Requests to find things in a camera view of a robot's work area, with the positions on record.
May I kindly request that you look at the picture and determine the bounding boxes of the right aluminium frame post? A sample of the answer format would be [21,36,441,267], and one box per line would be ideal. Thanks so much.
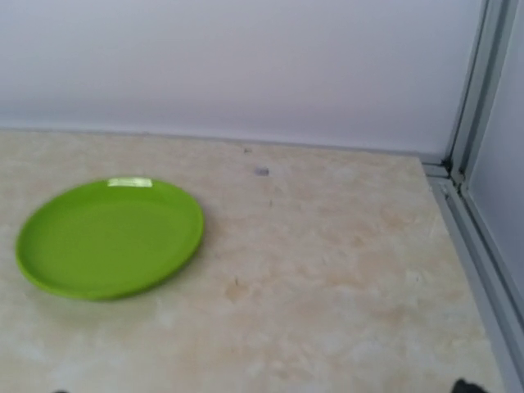
[443,1,522,188]

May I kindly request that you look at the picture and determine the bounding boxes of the green flat plate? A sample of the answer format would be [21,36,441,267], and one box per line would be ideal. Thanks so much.
[16,177,205,300]

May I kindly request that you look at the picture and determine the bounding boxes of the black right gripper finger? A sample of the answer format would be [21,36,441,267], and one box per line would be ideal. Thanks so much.
[452,379,488,393]

